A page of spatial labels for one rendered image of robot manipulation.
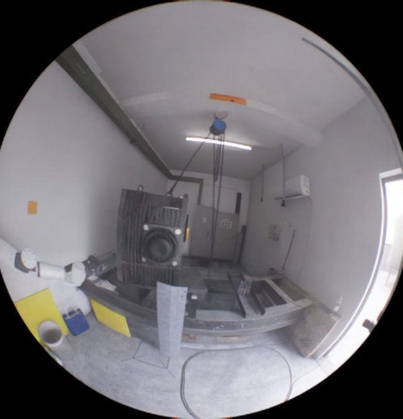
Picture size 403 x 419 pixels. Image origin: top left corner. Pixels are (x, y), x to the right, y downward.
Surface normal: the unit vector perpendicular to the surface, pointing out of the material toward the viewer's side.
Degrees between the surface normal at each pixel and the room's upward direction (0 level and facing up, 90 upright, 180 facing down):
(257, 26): 180
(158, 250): 90
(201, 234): 90
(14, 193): 90
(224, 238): 90
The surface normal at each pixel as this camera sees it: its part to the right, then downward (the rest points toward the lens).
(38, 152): 0.99, 0.14
